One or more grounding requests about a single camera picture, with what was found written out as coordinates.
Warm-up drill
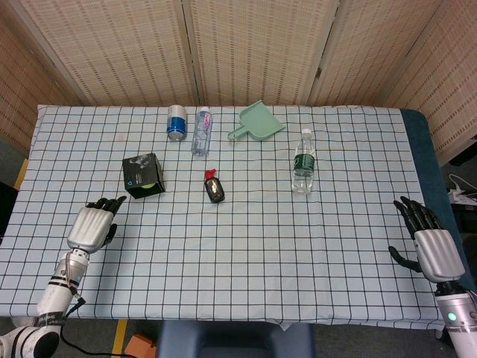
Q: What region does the small black bottle red cap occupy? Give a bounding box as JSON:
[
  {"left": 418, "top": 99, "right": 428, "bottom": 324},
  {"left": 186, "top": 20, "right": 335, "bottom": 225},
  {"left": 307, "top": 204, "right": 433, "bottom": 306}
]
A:
[{"left": 203, "top": 169, "right": 226, "bottom": 204}]

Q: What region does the dark blue padded table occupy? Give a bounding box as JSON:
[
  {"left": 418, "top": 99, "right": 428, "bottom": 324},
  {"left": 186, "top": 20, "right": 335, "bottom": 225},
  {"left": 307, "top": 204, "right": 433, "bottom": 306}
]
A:
[{"left": 400, "top": 107, "right": 477, "bottom": 299}]

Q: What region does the clear bottle green label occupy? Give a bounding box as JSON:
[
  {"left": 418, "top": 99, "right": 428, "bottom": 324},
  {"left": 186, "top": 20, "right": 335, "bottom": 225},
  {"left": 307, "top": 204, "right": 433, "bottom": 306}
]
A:
[{"left": 291, "top": 128, "right": 318, "bottom": 195}]

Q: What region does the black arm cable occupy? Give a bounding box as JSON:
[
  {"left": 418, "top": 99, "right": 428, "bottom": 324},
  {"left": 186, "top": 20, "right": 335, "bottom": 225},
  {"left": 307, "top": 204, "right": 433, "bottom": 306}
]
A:
[{"left": 59, "top": 294, "right": 157, "bottom": 358}]

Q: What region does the woven folding screen panel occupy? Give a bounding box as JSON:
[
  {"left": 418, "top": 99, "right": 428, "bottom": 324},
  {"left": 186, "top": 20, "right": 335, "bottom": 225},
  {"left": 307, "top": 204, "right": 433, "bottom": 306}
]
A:
[
  {"left": 307, "top": 0, "right": 448, "bottom": 109},
  {"left": 385, "top": 0, "right": 477, "bottom": 167},
  {"left": 180, "top": 0, "right": 350, "bottom": 107},
  {"left": 0, "top": 0, "right": 204, "bottom": 107},
  {"left": 0, "top": 10, "right": 92, "bottom": 150}
]

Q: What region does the black cardboard box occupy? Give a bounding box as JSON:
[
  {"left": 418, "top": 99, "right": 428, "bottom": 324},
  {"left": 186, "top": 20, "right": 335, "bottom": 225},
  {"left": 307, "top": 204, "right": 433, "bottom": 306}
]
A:
[{"left": 122, "top": 151, "right": 168, "bottom": 201}]

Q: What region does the dark blue padded seat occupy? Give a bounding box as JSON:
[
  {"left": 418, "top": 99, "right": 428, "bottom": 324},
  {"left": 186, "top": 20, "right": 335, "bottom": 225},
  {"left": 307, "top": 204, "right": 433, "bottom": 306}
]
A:
[{"left": 157, "top": 320, "right": 317, "bottom": 358}]

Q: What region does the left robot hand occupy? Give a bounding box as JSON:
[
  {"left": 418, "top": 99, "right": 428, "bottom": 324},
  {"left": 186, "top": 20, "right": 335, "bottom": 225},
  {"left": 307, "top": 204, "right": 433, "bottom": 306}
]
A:
[{"left": 66, "top": 195, "right": 127, "bottom": 253}]

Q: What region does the green plastic dustpan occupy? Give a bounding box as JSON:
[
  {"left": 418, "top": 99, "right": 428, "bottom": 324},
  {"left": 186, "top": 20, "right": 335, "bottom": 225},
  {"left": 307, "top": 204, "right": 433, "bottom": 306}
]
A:
[{"left": 227, "top": 100, "right": 287, "bottom": 142}]

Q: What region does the orange floor object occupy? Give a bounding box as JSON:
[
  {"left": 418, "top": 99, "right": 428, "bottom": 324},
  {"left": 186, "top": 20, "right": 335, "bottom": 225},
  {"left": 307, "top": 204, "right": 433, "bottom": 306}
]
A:
[{"left": 125, "top": 333, "right": 157, "bottom": 358}]

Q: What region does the white black checkered tablecloth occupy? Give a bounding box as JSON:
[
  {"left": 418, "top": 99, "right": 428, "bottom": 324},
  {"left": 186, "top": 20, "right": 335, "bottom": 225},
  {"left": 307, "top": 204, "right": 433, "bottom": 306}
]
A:
[{"left": 0, "top": 104, "right": 446, "bottom": 324}]

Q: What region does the blue soda can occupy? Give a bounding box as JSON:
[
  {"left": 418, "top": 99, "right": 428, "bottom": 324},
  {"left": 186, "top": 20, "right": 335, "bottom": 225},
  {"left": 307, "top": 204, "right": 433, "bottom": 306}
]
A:
[{"left": 166, "top": 104, "right": 188, "bottom": 141}]

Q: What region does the black equipment case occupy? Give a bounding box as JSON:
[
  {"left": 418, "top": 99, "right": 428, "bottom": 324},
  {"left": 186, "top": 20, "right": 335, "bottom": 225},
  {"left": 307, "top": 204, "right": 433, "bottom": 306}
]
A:
[{"left": 0, "top": 180, "right": 19, "bottom": 239}]

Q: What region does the clear bottle red label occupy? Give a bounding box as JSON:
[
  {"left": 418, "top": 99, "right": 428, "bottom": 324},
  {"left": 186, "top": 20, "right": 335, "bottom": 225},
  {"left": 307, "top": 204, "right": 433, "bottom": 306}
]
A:
[{"left": 190, "top": 107, "right": 212, "bottom": 157}]

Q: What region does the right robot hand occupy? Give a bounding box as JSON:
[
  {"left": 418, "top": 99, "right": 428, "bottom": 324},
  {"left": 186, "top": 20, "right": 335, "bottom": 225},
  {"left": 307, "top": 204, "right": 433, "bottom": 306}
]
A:
[{"left": 388, "top": 195, "right": 467, "bottom": 283}]

